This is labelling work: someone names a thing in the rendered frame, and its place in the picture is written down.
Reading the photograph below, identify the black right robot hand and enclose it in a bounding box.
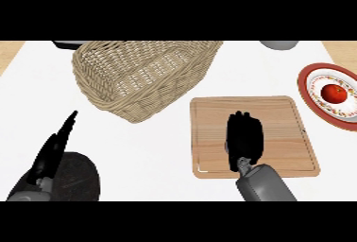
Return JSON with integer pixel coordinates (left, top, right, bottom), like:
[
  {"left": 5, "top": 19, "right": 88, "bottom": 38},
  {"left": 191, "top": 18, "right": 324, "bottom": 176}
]
[{"left": 225, "top": 110, "right": 266, "bottom": 173}]

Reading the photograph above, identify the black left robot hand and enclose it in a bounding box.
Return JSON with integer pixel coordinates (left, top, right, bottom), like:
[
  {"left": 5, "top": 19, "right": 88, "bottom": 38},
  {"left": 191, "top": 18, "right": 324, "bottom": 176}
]
[{"left": 26, "top": 110, "right": 80, "bottom": 187}]

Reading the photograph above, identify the wooden cutting board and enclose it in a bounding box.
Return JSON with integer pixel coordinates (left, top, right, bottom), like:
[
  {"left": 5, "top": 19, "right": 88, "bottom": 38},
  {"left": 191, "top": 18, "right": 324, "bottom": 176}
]
[{"left": 189, "top": 95, "right": 322, "bottom": 180}]

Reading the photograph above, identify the woven wicker basket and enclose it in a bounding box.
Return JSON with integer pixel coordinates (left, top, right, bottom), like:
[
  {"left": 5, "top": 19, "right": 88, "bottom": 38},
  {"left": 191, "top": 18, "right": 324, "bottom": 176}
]
[{"left": 70, "top": 40, "right": 225, "bottom": 124}]

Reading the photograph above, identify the red round placemat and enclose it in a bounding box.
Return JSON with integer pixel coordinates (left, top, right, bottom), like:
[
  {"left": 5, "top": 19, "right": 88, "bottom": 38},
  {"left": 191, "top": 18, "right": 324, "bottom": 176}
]
[{"left": 297, "top": 62, "right": 357, "bottom": 132}]

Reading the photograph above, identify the white patterned plate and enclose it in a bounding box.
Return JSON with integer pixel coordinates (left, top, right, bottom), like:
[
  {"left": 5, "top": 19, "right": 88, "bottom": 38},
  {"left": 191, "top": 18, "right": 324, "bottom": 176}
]
[{"left": 307, "top": 69, "right": 357, "bottom": 122}]

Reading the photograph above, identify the red tomato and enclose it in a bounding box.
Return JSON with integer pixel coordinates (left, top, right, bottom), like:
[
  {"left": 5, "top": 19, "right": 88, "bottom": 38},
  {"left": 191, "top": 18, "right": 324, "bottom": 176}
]
[{"left": 319, "top": 83, "right": 349, "bottom": 105}]

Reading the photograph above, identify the grey rounded object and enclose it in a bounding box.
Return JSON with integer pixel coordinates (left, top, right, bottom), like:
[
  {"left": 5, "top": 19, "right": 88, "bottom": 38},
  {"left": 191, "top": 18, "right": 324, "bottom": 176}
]
[{"left": 259, "top": 40, "right": 300, "bottom": 51}]

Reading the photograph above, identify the dark flat object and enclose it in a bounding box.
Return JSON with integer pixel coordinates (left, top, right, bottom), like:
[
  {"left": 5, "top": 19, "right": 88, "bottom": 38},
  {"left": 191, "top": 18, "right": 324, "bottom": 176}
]
[{"left": 52, "top": 40, "right": 90, "bottom": 51}]

